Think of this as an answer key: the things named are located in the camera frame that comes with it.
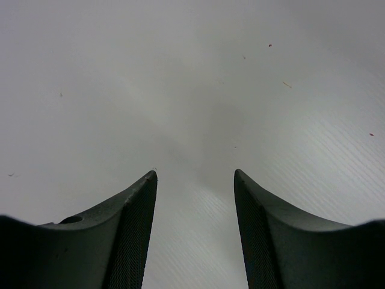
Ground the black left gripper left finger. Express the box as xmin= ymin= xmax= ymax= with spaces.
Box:
xmin=1 ymin=171 xmax=158 ymax=288

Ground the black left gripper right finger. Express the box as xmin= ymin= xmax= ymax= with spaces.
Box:
xmin=234 ymin=169 xmax=384 ymax=288

